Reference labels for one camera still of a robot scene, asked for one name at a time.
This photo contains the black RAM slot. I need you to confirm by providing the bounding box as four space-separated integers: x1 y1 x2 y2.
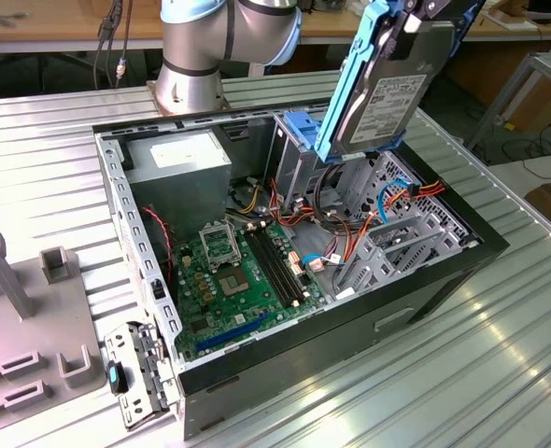
243 227 296 309
255 224 307 302

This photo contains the black hanging cable bundle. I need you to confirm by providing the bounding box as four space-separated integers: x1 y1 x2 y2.
92 0 134 90

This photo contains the red orange wire bundle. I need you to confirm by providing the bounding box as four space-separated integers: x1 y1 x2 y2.
268 176 374 276

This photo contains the thick black cable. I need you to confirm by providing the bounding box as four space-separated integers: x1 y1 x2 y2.
313 161 351 223

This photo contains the green motherboard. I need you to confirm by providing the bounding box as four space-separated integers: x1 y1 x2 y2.
170 218 328 363

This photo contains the brown square base plate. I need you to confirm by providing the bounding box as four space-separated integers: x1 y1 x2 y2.
146 78 233 117

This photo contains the light blue board wire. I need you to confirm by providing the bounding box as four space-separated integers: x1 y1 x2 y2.
301 251 328 274

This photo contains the grey power supply unit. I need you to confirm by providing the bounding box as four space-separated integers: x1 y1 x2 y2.
124 129 233 244

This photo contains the long wooden desk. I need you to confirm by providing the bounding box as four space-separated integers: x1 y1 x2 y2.
0 0 551 55

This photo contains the metal socket cover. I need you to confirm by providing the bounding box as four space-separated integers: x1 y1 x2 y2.
199 220 239 271

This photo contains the blue disk data wire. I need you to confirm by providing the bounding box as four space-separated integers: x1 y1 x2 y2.
376 173 415 226

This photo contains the black PC case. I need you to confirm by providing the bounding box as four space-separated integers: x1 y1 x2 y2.
91 94 513 442

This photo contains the orange power wire black plug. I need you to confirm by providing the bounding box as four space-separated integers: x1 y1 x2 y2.
368 179 446 225

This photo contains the large brown cardboard box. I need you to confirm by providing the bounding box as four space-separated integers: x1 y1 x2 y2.
443 39 551 134

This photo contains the blue expansion slot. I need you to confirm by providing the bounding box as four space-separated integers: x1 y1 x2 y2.
194 311 271 355

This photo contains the hard disk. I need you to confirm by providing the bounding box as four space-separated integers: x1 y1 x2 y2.
313 0 487 164

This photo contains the red black twisted wire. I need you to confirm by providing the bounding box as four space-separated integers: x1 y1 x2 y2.
140 206 173 284

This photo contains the grey metal drive cage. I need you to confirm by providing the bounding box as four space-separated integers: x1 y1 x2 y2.
263 111 379 200

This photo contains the metal expansion bracket cover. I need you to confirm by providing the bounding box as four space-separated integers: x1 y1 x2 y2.
103 320 181 429

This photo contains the CPU socket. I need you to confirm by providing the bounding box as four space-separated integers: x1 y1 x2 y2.
217 264 252 299

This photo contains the yellow black wire bundle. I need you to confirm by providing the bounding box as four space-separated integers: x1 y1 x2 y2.
245 176 265 214

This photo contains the blue drive cage latch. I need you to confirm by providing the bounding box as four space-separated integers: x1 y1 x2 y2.
284 110 326 151

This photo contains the grey parts rack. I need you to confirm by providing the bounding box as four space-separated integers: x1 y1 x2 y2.
0 231 108 419

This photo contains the grey metal disk bay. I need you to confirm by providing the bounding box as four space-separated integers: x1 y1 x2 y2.
333 212 473 302

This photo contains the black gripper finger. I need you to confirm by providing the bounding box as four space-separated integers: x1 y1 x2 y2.
383 0 424 62
422 0 447 21

